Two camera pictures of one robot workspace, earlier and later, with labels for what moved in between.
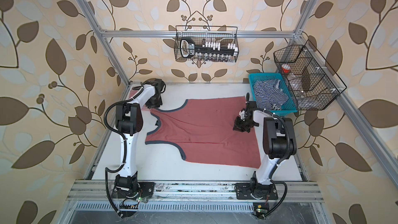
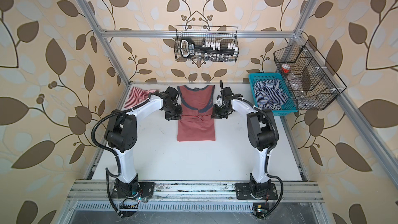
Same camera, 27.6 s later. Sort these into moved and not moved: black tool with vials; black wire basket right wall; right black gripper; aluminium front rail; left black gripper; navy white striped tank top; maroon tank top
Moved: left black gripper; maroon tank top; right black gripper
Not moved: black wire basket right wall; black tool with vials; navy white striped tank top; aluminium front rail
